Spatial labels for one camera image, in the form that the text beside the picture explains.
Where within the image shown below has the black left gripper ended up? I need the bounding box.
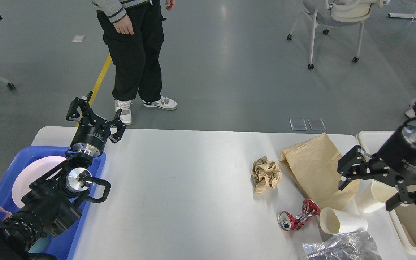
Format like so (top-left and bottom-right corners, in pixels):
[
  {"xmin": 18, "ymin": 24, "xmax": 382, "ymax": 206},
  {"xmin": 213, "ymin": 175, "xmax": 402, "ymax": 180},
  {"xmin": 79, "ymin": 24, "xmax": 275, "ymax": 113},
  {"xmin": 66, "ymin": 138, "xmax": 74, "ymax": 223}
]
[{"xmin": 66, "ymin": 91, "xmax": 126, "ymax": 158}]

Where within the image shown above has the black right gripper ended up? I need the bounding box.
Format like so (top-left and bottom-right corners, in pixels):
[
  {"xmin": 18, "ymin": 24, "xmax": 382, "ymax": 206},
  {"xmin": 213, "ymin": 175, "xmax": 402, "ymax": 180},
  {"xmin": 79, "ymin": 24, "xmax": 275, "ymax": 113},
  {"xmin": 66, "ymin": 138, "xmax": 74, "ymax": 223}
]
[{"xmin": 337, "ymin": 125, "xmax": 416, "ymax": 211}]

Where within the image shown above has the white paper cup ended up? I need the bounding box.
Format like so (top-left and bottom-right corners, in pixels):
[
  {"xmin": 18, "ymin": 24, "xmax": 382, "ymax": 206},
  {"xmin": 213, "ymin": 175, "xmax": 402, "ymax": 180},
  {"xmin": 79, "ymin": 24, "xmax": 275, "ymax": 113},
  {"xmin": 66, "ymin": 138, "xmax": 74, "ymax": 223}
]
[
  {"xmin": 356, "ymin": 180, "xmax": 398, "ymax": 213},
  {"xmin": 319, "ymin": 207, "xmax": 368, "ymax": 235}
]

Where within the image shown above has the clear plastic bag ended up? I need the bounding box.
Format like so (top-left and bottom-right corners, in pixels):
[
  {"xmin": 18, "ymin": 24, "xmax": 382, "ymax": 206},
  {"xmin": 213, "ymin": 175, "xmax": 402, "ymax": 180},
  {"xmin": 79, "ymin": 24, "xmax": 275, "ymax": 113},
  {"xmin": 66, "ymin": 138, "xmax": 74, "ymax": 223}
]
[{"xmin": 300, "ymin": 231, "xmax": 381, "ymax": 260}]

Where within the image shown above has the pink plate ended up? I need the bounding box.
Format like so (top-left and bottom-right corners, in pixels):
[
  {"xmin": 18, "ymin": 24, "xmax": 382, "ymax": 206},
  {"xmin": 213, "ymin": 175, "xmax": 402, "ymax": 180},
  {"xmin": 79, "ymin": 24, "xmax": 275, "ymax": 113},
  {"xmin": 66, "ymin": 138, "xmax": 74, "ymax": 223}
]
[{"xmin": 12, "ymin": 155, "xmax": 66, "ymax": 209}]

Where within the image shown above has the brown paper bag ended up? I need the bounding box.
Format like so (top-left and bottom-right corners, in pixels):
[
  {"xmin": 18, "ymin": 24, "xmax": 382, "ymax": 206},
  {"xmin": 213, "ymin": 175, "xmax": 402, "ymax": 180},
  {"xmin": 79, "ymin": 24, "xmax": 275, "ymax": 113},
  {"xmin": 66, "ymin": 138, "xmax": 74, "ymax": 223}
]
[{"xmin": 279, "ymin": 133, "xmax": 360, "ymax": 210}]

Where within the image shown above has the teal HOME mug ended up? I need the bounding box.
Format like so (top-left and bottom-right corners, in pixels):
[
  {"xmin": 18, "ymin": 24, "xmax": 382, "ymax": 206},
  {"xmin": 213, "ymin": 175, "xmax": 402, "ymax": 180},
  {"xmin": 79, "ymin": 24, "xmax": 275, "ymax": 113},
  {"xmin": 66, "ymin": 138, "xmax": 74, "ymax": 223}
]
[{"xmin": 28, "ymin": 235, "xmax": 52, "ymax": 254}]

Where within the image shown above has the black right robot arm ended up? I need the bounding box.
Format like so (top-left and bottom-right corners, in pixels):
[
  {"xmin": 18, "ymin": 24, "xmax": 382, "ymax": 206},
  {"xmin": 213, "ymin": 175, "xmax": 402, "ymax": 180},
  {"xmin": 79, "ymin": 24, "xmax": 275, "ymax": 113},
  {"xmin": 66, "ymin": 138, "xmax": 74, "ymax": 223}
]
[{"xmin": 337, "ymin": 102, "xmax": 416, "ymax": 211}]

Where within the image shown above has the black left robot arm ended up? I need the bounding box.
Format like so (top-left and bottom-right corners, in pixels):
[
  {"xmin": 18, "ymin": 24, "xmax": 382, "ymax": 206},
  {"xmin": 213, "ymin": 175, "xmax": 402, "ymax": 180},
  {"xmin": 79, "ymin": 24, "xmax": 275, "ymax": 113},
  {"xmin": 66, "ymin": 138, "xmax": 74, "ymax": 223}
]
[{"xmin": 0, "ymin": 91, "xmax": 126, "ymax": 260}]

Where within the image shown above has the cream plastic bin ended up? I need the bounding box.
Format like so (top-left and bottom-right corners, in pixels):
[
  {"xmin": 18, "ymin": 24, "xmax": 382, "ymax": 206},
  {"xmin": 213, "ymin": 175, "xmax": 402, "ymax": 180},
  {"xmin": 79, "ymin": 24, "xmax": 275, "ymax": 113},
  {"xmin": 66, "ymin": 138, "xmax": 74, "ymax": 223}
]
[{"xmin": 356, "ymin": 131, "xmax": 416, "ymax": 255}]

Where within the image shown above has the right floor socket plate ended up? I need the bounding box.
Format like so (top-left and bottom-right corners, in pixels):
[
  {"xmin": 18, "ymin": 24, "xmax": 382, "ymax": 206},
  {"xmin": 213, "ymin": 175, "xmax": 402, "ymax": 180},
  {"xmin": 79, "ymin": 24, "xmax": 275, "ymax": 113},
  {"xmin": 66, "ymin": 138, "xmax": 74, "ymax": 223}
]
[{"xmin": 308, "ymin": 118, "xmax": 326, "ymax": 131}]

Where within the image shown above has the floor socket plate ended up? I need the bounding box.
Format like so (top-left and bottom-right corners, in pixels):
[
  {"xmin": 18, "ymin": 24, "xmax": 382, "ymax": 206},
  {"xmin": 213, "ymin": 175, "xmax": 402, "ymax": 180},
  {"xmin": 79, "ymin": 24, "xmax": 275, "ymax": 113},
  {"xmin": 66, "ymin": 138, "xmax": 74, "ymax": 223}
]
[
  {"xmin": 289, "ymin": 118, "xmax": 307, "ymax": 131},
  {"xmin": 308, "ymin": 118, "xmax": 326, "ymax": 131}
]

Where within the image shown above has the person in black trousers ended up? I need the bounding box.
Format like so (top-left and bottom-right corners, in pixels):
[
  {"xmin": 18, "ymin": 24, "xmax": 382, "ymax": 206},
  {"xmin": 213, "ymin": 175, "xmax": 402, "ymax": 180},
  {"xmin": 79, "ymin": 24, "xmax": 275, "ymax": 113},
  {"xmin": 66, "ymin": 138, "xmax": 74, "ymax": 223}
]
[{"xmin": 92, "ymin": 0, "xmax": 178, "ymax": 125}]

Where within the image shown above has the left floor socket plate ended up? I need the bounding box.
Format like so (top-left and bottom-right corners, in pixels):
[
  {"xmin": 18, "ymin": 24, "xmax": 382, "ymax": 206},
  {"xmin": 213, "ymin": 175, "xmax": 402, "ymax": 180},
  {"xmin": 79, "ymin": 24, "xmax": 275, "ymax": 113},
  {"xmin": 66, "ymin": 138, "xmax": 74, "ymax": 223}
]
[{"xmin": 289, "ymin": 118, "xmax": 307, "ymax": 131}]

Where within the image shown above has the crushed red soda can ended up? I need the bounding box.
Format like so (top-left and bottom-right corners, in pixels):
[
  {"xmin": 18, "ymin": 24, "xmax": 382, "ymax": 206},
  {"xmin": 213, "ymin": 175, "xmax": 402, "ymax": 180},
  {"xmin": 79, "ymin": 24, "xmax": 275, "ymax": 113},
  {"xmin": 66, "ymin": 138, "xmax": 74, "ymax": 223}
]
[{"xmin": 277, "ymin": 199, "xmax": 321, "ymax": 231}]

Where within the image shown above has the blue plastic tray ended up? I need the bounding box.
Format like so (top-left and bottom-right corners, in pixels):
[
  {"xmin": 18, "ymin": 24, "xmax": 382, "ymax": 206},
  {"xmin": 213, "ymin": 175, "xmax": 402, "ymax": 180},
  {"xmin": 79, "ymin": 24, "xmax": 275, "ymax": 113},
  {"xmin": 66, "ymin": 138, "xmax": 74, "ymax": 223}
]
[{"xmin": 0, "ymin": 146, "xmax": 106, "ymax": 260}]

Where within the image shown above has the crumpled brown paper ball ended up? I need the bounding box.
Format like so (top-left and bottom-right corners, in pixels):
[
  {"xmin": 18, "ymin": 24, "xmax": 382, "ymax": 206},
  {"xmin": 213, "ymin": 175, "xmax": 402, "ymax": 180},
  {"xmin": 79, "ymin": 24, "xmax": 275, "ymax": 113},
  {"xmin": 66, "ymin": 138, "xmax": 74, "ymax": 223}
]
[{"xmin": 251, "ymin": 156, "xmax": 282, "ymax": 194}]

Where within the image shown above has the white stand base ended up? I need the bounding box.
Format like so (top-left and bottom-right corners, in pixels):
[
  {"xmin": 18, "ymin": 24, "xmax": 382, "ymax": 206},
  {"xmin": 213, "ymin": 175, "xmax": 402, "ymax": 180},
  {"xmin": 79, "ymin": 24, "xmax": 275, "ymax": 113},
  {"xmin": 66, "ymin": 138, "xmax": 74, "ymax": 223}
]
[{"xmin": 387, "ymin": 0, "xmax": 416, "ymax": 20}]

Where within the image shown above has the white chair grey seat right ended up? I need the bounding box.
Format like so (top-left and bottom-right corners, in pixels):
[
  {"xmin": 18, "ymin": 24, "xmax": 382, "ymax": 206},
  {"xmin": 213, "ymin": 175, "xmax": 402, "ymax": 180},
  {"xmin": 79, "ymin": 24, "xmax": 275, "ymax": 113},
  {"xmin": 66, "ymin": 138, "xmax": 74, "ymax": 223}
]
[{"xmin": 287, "ymin": 0, "xmax": 389, "ymax": 70}]

